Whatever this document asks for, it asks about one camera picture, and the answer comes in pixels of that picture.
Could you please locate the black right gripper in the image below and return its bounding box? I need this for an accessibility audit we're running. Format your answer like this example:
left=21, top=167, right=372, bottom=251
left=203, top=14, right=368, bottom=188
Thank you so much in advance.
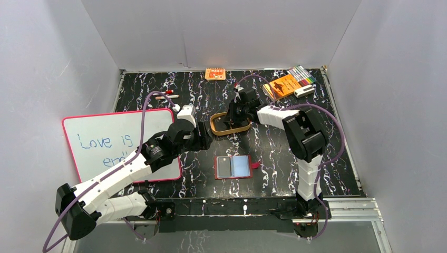
left=223, top=100, right=249, bottom=123

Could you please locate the black VIP card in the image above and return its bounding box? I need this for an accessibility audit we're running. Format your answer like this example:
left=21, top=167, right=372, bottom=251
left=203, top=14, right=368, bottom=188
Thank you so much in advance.
left=216, top=157, right=231, bottom=178

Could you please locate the red leather card holder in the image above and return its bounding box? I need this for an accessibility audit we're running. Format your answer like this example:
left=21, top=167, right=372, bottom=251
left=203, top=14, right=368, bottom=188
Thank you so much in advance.
left=214, top=155, right=260, bottom=180

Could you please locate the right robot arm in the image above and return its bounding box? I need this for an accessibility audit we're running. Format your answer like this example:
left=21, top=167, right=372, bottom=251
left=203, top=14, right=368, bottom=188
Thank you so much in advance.
left=223, top=84, right=328, bottom=218

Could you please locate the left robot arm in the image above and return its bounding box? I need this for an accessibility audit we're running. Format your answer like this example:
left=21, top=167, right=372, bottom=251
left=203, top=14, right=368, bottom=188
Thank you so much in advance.
left=55, top=105, right=211, bottom=240

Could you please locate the tan oval tray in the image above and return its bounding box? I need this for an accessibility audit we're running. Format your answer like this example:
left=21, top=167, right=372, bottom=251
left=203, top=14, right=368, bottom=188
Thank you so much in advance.
left=209, top=112, right=251, bottom=137

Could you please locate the small orange spiral notepad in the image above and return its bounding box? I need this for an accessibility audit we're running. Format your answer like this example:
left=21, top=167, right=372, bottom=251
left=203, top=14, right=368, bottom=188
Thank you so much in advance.
left=205, top=68, right=226, bottom=81

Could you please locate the orange yellow book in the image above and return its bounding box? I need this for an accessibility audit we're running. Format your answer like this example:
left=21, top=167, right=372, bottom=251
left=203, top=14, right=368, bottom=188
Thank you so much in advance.
left=262, top=74, right=302, bottom=101

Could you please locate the orange capped white marker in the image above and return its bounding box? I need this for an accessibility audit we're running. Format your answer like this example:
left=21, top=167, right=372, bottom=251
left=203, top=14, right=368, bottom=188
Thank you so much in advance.
left=156, top=95, right=180, bottom=100

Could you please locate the white stapler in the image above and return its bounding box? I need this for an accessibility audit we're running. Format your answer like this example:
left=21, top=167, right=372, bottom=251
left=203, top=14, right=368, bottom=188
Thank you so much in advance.
left=294, top=84, right=315, bottom=98

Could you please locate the pack of coloured markers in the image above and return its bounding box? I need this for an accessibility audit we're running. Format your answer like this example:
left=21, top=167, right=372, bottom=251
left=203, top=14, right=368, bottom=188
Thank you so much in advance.
left=287, top=65, right=316, bottom=87

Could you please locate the pink framed whiteboard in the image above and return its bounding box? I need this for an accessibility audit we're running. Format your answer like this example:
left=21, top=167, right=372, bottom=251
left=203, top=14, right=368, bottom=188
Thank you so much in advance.
left=62, top=109, right=174, bottom=182

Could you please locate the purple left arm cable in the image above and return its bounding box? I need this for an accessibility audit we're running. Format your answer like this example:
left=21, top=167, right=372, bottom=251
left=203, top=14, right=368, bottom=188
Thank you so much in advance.
left=42, top=91, right=180, bottom=253

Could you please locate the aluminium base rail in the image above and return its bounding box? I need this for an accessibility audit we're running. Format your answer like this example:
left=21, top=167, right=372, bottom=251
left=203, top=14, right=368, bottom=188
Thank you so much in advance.
left=62, top=196, right=392, bottom=252

